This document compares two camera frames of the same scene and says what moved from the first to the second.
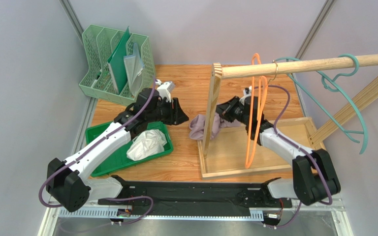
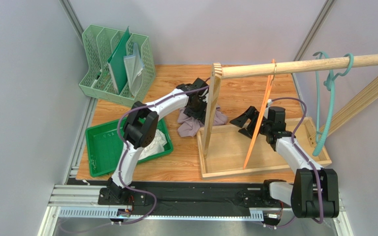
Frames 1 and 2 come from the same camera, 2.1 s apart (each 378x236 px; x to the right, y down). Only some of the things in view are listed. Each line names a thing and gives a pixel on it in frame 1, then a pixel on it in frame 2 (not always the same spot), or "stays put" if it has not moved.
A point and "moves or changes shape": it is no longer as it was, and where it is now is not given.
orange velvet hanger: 264,79 moves or changes shape
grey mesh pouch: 134,65 stays put
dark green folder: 116,63 stays put
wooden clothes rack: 289,143 stays put
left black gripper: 176,115 → 200,115
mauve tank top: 198,125 moves or changes shape
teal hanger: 333,85 → 330,82
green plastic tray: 116,158 stays put
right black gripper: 225,110 → 252,121
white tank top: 146,143 stays put
